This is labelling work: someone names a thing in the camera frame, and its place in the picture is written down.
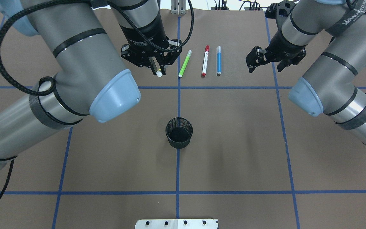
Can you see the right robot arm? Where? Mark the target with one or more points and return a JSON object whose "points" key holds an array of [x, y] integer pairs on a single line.
{"points": [[326, 87]]}

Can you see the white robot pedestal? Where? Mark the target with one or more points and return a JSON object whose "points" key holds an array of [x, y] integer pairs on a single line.
{"points": [[177, 224]]}

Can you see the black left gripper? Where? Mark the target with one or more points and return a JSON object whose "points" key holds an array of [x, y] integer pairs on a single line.
{"points": [[143, 37]]}

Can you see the red capped white marker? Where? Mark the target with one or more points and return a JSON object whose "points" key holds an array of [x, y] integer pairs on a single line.
{"points": [[205, 61]]}

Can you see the black mesh pen cup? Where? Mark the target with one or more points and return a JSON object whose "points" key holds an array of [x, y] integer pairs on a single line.
{"points": [[179, 132]]}

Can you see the yellow marker pen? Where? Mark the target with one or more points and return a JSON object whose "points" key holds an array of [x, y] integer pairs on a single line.
{"points": [[159, 73]]}

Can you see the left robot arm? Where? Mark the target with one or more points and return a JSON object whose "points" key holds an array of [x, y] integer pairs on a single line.
{"points": [[89, 39]]}

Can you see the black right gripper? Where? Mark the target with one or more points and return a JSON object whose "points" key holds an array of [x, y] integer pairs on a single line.
{"points": [[282, 45]]}

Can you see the blue marker pen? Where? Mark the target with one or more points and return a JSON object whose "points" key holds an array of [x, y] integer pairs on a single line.
{"points": [[219, 60]]}

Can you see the green marker pen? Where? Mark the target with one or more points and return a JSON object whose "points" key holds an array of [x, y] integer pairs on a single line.
{"points": [[184, 65]]}

